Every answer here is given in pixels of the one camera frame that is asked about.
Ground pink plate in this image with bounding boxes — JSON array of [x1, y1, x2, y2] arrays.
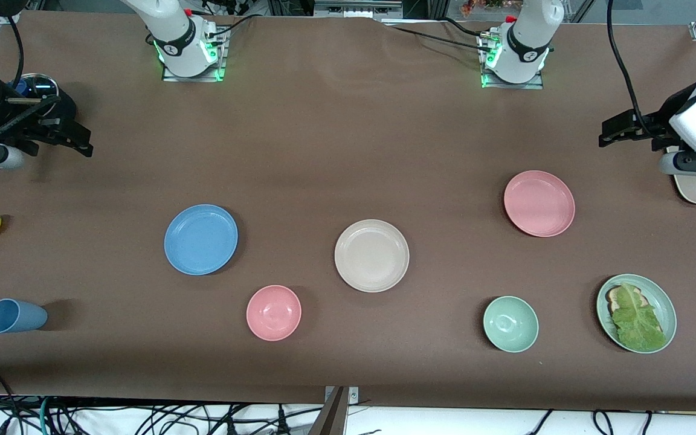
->
[[503, 170, 576, 237]]

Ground blue plate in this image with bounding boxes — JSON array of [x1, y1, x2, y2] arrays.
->
[[164, 204, 239, 276]]

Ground blue cup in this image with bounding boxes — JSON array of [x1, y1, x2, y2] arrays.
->
[[0, 298, 48, 334]]

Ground toasted bread slice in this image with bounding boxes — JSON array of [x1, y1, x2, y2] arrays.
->
[[605, 286, 651, 315]]

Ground green plate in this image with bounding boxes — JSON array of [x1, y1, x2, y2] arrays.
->
[[596, 274, 678, 354]]

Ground green lettuce leaf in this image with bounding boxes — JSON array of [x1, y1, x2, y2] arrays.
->
[[611, 282, 668, 352]]

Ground green bowl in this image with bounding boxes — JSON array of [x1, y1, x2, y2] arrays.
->
[[483, 295, 540, 353]]

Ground brown table cover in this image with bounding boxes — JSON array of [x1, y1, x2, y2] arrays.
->
[[0, 11, 696, 411]]

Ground pink bowl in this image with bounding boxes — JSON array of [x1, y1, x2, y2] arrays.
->
[[246, 285, 302, 342]]

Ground beige plate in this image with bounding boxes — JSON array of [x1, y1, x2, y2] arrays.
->
[[334, 219, 410, 294]]

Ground black pot with blue handle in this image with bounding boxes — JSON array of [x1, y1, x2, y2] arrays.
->
[[0, 72, 78, 179]]

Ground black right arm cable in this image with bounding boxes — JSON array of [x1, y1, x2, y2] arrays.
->
[[0, 15, 59, 152]]

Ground aluminium side rail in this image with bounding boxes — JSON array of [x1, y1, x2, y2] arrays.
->
[[0, 12, 21, 61]]

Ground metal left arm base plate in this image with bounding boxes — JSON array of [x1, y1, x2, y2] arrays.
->
[[481, 33, 545, 90]]

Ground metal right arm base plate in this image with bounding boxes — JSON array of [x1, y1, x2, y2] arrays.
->
[[162, 27, 228, 82]]

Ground black right base cable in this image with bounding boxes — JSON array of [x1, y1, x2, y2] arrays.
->
[[200, 6, 267, 46]]

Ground black base cable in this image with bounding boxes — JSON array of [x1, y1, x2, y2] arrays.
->
[[200, 6, 267, 46], [384, 17, 497, 55]]

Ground black left base cable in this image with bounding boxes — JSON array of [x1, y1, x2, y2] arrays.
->
[[384, 17, 497, 55]]

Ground aluminium frame profile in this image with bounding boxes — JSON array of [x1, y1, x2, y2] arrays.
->
[[315, 0, 403, 20]]

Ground small metal bracket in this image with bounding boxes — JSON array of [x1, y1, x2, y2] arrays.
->
[[324, 385, 359, 405]]

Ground dark wooden post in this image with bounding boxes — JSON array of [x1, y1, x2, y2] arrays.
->
[[309, 387, 349, 435]]

